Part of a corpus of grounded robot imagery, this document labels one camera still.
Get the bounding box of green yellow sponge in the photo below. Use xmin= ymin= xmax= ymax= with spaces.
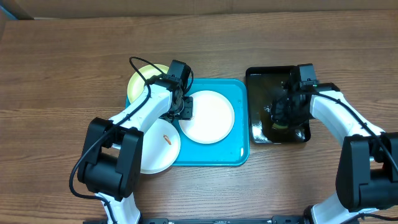
xmin=272 ymin=123 xmax=289 ymax=129

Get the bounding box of white plate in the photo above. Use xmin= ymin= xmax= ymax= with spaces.
xmin=141 ymin=119 xmax=181 ymax=174
xmin=179 ymin=90 xmax=235 ymax=144

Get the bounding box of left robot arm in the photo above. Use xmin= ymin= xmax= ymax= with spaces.
xmin=69 ymin=60 xmax=193 ymax=223

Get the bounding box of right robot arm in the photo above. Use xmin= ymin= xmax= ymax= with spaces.
xmin=271 ymin=64 xmax=397 ymax=223

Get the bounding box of black water basin tray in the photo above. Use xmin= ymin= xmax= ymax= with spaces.
xmin=245 ymin=65 xmax=311 ymax=144

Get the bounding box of teal plastic tray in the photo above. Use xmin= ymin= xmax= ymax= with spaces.
xmin=122 ymin=78 xmax=250 ymax=167

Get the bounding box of yellow-green plate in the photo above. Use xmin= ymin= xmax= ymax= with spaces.
xmin=127 ymin=65 xmax=161 ymax=103

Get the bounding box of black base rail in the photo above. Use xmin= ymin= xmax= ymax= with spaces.
xmin=83 ymin=214 xmax=360 ymax=224

